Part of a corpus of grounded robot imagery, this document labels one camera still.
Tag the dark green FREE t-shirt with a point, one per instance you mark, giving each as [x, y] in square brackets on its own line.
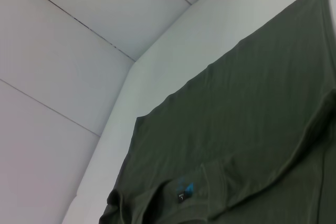
[249, 116]

